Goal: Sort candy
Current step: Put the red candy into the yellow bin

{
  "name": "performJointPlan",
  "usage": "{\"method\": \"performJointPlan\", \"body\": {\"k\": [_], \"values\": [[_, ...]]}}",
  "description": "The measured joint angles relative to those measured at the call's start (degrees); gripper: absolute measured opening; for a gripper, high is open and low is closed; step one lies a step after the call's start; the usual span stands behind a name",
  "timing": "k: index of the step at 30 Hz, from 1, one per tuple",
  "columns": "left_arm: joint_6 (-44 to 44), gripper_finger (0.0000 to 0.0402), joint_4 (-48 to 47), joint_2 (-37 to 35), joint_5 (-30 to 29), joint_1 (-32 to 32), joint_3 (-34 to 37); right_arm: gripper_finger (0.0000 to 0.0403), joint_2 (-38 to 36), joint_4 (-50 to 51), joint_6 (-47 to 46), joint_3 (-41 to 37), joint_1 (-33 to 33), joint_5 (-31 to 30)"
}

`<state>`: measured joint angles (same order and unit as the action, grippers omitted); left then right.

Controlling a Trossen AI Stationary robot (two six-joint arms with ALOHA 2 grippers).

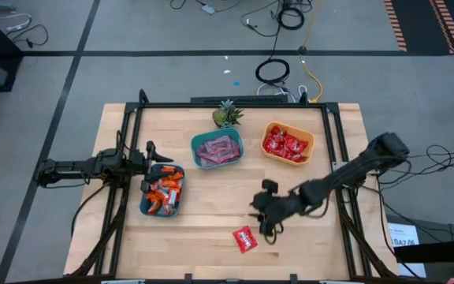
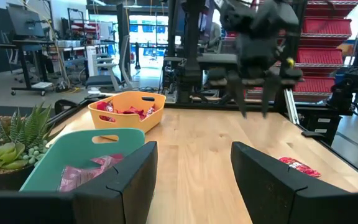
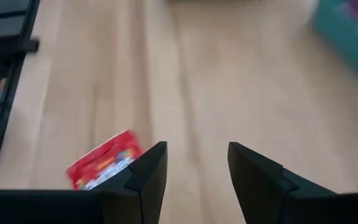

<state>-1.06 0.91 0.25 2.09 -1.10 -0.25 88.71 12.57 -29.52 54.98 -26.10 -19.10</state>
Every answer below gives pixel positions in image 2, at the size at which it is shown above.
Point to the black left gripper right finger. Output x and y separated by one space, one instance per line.
275 199

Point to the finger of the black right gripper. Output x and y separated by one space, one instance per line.
239 93
269 93

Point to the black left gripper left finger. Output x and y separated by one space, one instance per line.
120 199

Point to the pink translucent candy packet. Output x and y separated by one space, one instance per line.
107 160
73 179

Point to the light teal plastic bin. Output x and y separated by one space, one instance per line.
73 146

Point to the yellow plastic bin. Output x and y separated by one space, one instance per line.
129 124

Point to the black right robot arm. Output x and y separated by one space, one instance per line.
259 15

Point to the silver aluminium strut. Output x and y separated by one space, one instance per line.
291 105

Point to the red storage bin rack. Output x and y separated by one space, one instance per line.
322 56

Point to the black equipment column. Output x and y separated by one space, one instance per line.
191 46

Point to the small artificial succulent plant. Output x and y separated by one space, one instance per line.
26 127

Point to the white grey office chair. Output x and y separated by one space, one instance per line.
102 81

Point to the white tower appliance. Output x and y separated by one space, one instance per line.
91 60

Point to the distant rack with red bins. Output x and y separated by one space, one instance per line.
84 26

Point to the black standing desk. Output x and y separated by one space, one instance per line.
30 47

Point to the black monitor on stand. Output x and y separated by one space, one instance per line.
26 21

